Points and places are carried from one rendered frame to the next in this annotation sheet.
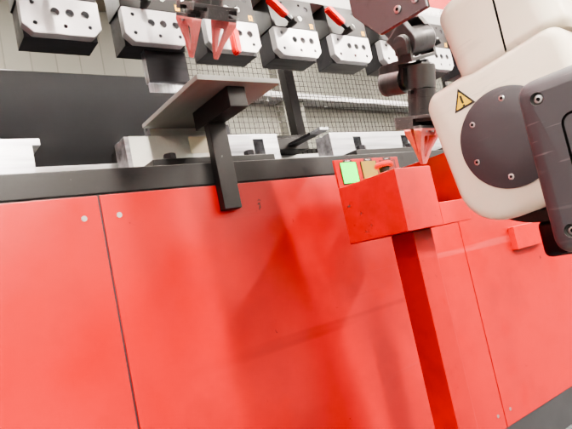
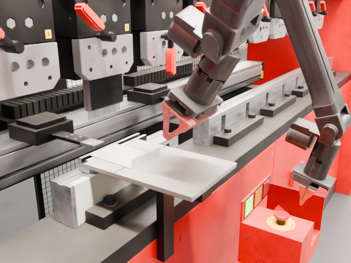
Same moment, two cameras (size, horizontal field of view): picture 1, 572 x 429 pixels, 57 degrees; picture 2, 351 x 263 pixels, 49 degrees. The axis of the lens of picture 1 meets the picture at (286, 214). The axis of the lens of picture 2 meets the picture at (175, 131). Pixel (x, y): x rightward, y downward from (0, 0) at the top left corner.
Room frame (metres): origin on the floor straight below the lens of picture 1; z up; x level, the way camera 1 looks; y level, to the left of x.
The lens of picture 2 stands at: (0.34, 0.33, 1.32)
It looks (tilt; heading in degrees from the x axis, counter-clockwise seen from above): 19 degrees down; 341
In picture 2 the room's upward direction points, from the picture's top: straight up
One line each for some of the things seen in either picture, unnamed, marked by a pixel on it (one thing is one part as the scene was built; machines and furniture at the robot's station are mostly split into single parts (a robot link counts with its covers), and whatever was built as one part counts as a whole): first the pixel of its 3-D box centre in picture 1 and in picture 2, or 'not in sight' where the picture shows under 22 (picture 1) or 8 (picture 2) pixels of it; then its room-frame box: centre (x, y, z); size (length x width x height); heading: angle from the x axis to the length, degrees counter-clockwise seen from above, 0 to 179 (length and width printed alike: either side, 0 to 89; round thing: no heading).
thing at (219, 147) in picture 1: (227, 152); (176, 218); (1.02, 0.09, 0.88); 0.14 x 0.04 x 0.22; 37
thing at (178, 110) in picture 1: (208, 105); (160, 165); (1.05, 0.11, 1.00); 0.26 x 0.18 x 0.01; 37
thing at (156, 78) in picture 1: (167, 72); (104, 94); (1.17, 0.20, 1.13); 0.10 x 0.02 x 0.10; 127
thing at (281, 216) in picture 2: (385, 170); (281, 218); (1.07, -0.21, 0.79); 0.04 x 0.04 x 0.04
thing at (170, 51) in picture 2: (232, 36); (168, 54); (1.21, 0.04, 1.20); 0.04 x 0.02 x 0.10; 37
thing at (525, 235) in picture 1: (525, 235); (297, 172); (1.66, -0.71, 0.59); 0.15 x 0.02 x 0.07; 127
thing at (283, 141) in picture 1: (296, 140); (166, 95); (1.58, -0.08, 1.01); 0.26 x 0.12 x 0.05; 37
